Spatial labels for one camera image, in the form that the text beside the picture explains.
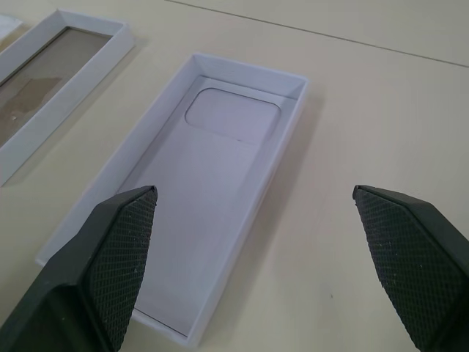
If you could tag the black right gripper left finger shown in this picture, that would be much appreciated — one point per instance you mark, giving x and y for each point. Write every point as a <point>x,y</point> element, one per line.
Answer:
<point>91,271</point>

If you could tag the white box lid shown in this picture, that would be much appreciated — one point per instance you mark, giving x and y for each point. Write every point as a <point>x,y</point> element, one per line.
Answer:
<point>55,73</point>

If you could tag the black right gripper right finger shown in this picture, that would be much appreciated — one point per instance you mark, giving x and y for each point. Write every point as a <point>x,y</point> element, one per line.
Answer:
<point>410,256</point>

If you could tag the white phone box base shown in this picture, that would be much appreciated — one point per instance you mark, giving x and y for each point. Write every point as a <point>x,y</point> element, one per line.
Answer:
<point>205,154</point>

